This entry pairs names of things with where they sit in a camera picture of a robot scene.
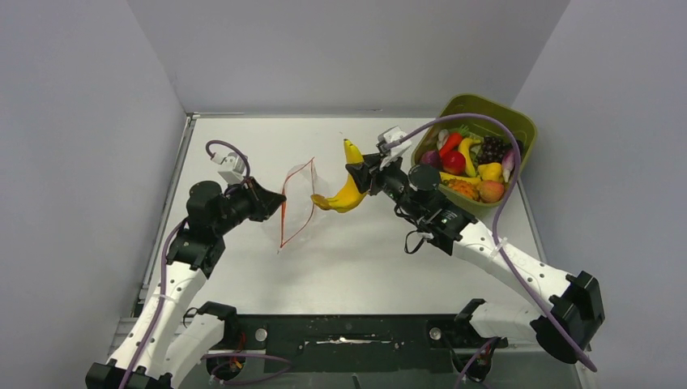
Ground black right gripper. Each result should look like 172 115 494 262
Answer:
348 152 425 221

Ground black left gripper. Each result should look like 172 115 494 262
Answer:
213 176 286 235

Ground yellow banana bunch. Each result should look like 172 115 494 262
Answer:
310 139 367 213

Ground clear zip top bag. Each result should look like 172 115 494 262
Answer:
262 158 318 254

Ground red apple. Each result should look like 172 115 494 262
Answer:
442 150 466 176

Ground small yellow banana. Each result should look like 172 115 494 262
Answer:
458 138 482 177

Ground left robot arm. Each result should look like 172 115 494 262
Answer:
85 177 286 388

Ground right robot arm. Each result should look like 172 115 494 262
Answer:
345 154 605 367

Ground purple red onion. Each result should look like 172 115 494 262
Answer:
420 150 442 170

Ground orange carrot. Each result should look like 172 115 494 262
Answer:
439 132 463 157

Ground peach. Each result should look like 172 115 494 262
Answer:
477 181 506 203

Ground dark purple grapes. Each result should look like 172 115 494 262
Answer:
476 136 511 165

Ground purple eggplant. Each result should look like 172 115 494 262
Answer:
501 144 516 183

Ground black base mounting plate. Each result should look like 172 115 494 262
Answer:
214 299 487 374

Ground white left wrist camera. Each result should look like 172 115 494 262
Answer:
211 152 246 186

